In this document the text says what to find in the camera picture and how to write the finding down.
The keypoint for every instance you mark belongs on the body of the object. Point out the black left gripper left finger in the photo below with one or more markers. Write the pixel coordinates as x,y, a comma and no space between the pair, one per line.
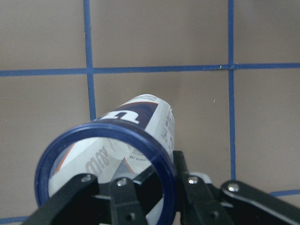
83,201

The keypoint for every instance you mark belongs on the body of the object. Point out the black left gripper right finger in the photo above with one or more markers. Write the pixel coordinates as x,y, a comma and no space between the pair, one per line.
234,203

